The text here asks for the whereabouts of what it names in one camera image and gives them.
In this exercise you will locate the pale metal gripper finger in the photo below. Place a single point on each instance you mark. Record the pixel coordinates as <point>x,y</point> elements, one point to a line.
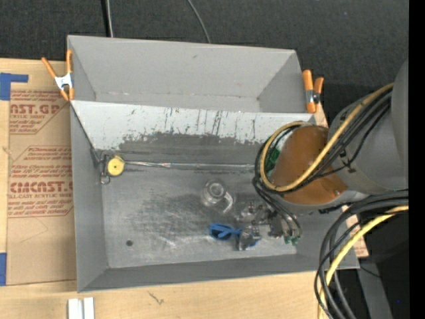
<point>249,239</point>
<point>255,214</point>

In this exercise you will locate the blue sunglasses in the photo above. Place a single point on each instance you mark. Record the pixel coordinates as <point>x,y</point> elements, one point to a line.
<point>221,230</point>

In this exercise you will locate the clear glass cup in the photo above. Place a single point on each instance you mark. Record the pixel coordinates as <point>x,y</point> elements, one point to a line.
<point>216,193</point>

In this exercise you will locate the grey metal bin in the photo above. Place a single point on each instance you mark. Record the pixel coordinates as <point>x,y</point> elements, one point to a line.
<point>159,211</point>

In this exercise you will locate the yellow round disc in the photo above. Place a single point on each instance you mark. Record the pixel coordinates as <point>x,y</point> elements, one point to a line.
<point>116,167</point>

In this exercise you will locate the brown cardboard board red print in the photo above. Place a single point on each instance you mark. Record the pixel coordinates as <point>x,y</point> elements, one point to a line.
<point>40,178</point>

